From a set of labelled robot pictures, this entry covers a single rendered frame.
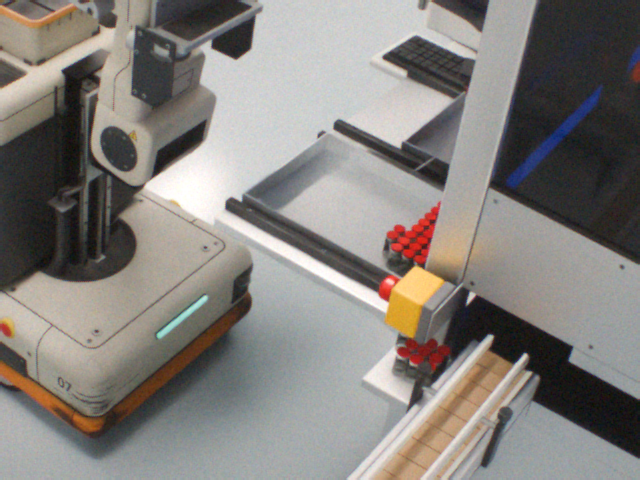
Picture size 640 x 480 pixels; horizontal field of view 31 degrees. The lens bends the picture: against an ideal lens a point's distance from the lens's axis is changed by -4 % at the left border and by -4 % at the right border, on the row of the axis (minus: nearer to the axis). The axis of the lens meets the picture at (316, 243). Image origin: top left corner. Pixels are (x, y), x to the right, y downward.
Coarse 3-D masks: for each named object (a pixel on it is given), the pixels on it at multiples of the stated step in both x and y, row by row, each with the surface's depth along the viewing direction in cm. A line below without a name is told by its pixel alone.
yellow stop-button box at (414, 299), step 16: (416, 272) 175; (400, 288) 172; (416, 288) 173; (432, 288) 173; (448, 288) 173; (400, 304) 172; (416, 304) 171; (432, 304) 170; (384, 320) 176; (400, 320) 174; (416, 320) 172; (416, 336) 174
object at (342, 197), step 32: (288, 160) 213; (320, 160) 220; (352, 160) 220; (256, 192) 207; (288, 192) 211; (320, 192) 212; (352, 192) 213; (384, 192) 215; (416, 192) 215; (288, 224) 201; (320, 224) 205; (352, 224) 206; (384, 224) 207; (352, 256) 195
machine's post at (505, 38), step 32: (512, 0) 148; (512, 32) 150; (480, 64) 155; (512, 64) 152; (480, 96) 158; (512, 96) 156; (480, 128) 161; (480, 160) 163; (448, 192) 169; (480, 192) 166; (448, 224) 172; (448, 256) 175; (448, 320) 181
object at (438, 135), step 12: (444, 108) 233; (456, 108) 239; (432, 120) 230; (444, 120) 236; (456, 120) 237; (420, 132) 228; (432, 132) 232; (444, 132) 233; (456, 132) 233; (408, 144) 222; (420, 144) 228; (432, 144) 229; (444, 144) 229; (420, 156) 222; (432, 156) 220; (444, 156) 226; (444, 168) 220
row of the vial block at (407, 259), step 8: (432, 224) 202; (424, 232) 200; (432, 232) 200; (416, 240) 198; (424, 240) 198; (416, 248) 196; (424, 248) 198; (408, 256) 194; (400, 264) 196; (408, 264) 195; (400, 272) 197; (408, 272) 196
